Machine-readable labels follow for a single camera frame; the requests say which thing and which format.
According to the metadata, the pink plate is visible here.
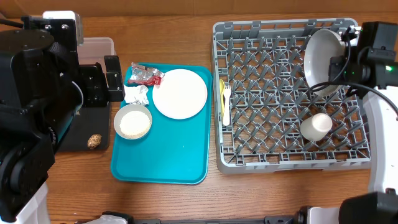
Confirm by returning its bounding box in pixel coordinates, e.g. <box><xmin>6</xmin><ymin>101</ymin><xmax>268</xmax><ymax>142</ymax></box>
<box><xmin>152</xmin><ymin>69</ymin><xmax>208</xmax><ymax>119</ymax></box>

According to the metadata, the white cup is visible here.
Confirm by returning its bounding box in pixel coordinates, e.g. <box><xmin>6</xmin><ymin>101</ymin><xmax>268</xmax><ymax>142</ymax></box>
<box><xmin>300</xmin><ymin>113</ymin><xmax>333</xmax><ymax>141</ymax></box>

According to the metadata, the red foil wrapper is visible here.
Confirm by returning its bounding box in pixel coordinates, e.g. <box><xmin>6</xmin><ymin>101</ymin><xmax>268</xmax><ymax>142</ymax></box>
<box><xmin>127</xmin><ymin>63</ymin><xmax>164</xmax><ymax>85</ymax></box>

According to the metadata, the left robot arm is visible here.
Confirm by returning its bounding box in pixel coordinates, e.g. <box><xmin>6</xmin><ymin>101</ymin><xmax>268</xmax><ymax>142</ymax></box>
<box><xmin>1</xmin><ymin>11</ymin><xmax>125</xmax><ymax>223</ymax></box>

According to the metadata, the white rice portion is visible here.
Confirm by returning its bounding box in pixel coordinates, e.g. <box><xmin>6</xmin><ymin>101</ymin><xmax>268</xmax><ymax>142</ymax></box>
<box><xmin>119</xmin><ymin>111</ymin><xmax>152</xmax><ymax>139</ymax></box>

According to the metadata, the crumpled white napkin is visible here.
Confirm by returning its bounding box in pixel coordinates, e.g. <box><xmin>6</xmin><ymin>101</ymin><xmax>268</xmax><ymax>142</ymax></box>
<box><xmin>124</xmin><ymin>85</ymin><xmax>149</xmax><ymax>106</ymax></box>

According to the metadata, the yellow spoon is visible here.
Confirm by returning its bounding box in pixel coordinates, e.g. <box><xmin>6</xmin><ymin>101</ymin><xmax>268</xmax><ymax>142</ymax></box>
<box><xmin>219</xmin><ymin>79</ymin><xmax>225</xmax><ymax>116</ymax></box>

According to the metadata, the grey dishwasher rack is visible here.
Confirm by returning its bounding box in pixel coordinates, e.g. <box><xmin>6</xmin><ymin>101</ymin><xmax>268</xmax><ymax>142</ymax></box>
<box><xmin>212</xmin><ymin>18</ymin><xmax>371</xmax><ymax>174</ymax></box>

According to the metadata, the brown food scrap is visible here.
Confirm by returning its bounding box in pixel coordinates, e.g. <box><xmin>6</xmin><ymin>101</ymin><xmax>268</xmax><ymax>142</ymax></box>
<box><xmin>87</xmin><ymin>134</ymin><xmax>101</xmax><ymax>149</ymax></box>

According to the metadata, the grey bowl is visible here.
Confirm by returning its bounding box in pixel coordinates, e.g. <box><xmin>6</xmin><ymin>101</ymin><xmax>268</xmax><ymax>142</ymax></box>
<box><xmin>114</xmin><ymin>105</ymin><xmax>152</xmax><ymax>139</ymax></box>

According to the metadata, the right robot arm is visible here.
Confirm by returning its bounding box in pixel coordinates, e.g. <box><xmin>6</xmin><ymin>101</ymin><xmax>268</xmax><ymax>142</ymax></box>
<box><xmin>329</xmin><ymin>22</ymin><xmax>397</xmax><ymax>223</ymax></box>

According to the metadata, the black plastic tray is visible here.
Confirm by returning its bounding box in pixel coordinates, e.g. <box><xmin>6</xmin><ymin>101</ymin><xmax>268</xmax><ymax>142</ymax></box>
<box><xmin>58</xmin><ymin>103</ymin><xmax>111</xmax><ymax>152</ymax></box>

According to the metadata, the clear plastic bin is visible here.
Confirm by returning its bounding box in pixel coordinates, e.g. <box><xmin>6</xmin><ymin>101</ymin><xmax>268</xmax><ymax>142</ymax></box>
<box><xmin>77</xmin><ymin>37</ymin><xmax>116</xmax><ymax>69</ymax></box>

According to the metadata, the grey plate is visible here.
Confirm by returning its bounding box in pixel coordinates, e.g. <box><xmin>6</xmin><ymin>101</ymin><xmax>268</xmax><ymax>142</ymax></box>
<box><xmin>304</xmin><ymin>29</ymin><xmax>347</xmax><ymax>88</ymax></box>

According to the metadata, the pink fork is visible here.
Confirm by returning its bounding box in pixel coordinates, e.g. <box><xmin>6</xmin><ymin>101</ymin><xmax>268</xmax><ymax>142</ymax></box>
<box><xmin>223</xmin><ymin>85</ymin><xmax>231</xmax><ymax>126</ymax></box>

